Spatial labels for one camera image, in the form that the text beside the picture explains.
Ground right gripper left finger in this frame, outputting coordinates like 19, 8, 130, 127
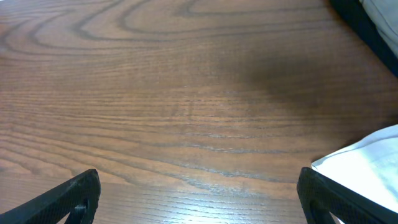
1, 169, 101, 224

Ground white garment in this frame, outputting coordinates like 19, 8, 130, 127
311, 125, 397, 212

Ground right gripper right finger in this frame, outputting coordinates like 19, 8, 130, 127
297, 167, 397, 224

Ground khaki shorts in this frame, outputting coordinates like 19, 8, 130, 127
359, 0, 398, 56

